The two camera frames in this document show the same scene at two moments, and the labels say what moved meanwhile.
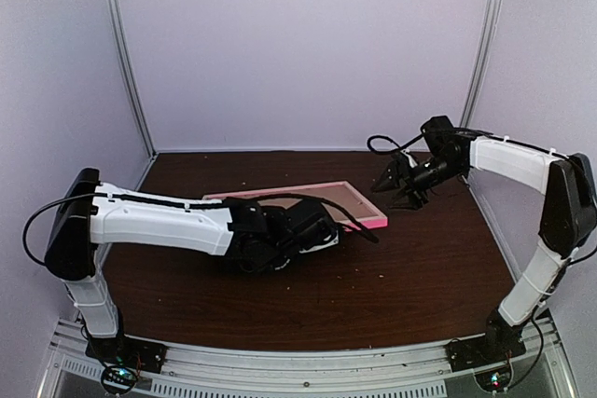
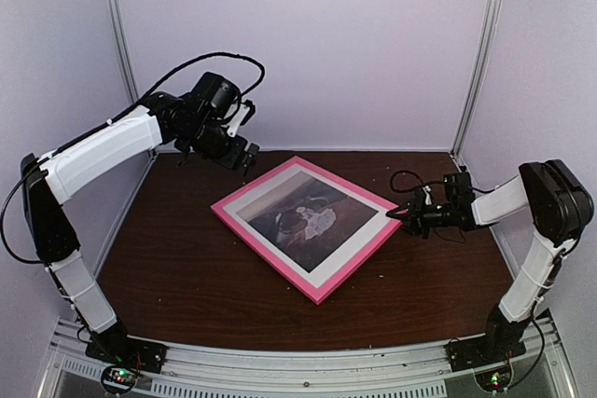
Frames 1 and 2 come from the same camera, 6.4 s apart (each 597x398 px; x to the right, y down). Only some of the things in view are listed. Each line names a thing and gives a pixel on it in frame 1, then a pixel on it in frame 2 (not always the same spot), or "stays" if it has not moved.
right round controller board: x=494 y=380 stays
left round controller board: x=118 y=378 stays
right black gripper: x=416 y=195 → x=417 y=214
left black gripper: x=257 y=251 → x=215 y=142
